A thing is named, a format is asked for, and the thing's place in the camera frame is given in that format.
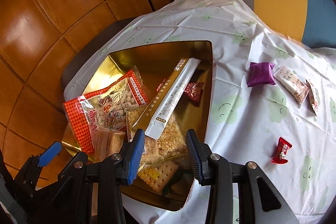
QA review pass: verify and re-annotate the wooden wardrobe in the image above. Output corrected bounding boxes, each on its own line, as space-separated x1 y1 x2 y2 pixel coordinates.
0 0 175 188

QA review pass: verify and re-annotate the clear puffed rice packet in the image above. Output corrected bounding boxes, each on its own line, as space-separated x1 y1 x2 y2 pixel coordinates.
125 106 196 169

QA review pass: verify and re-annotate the beige white snack packet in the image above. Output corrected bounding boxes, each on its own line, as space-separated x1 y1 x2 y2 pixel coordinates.
273 66 310 106

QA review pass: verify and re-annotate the clear golden biscuit packet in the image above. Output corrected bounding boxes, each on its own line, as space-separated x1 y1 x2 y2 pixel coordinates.
93 130 126 161

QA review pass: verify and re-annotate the yellow cracker packet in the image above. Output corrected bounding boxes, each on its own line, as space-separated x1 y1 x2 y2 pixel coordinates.
137 161 180 194

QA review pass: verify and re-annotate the white tablecloth with green clouds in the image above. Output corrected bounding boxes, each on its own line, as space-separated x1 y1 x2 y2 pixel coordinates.
63 0 336 224

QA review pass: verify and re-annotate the long gold white packet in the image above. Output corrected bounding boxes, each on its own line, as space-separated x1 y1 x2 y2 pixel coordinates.
133 57 201 140

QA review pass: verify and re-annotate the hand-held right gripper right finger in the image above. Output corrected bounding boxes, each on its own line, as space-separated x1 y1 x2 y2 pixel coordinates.
185 129 300 224

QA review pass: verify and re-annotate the white red snack packet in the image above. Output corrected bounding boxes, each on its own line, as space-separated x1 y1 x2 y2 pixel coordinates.
306 79 320 116

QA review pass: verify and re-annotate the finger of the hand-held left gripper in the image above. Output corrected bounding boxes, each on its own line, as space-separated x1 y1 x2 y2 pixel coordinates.
15 142 62 188

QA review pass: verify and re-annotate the large red checkered snack bag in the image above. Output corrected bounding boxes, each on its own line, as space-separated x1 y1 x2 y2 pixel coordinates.
62 69 151 153

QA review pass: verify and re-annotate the red box with gold inside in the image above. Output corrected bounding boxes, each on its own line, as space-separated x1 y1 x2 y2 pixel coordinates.
61 40 216 212

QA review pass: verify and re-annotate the red candy with white print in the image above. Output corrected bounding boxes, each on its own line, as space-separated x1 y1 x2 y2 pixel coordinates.
271 136 293 165

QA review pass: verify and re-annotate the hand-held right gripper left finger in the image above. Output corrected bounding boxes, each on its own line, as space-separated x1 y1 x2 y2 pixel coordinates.
37 129 146 224

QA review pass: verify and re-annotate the red candy with gold emblem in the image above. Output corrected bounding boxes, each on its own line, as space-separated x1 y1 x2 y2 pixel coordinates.
183 82 205 103

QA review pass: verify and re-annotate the purple snack packet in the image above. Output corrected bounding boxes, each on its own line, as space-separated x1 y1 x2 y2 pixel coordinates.
247 62 276 88

